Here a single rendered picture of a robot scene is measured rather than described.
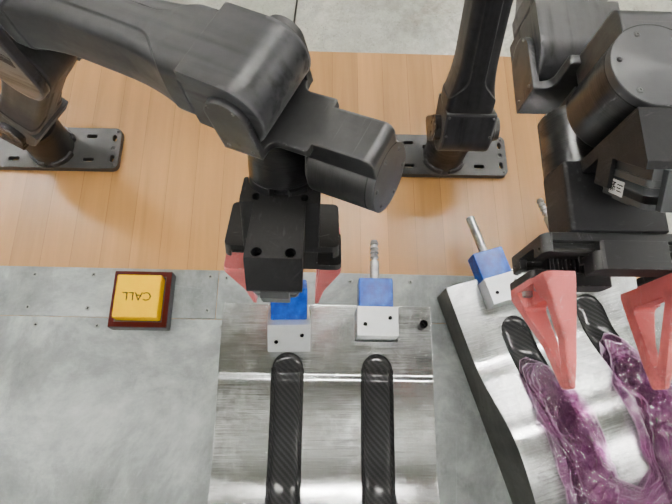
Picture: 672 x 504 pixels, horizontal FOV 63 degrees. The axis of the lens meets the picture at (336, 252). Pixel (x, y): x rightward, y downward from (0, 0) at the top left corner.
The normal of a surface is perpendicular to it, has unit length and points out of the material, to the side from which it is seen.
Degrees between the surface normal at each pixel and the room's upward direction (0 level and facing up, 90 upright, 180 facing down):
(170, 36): 8
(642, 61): 2
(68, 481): 0
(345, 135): 15
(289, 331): 40
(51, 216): 0
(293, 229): 30
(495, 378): 23
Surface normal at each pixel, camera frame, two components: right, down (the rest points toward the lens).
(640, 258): 0.04, -0.29
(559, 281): 0.04, 0.07
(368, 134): -0.18, -0.43
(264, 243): 0.04, -0.76
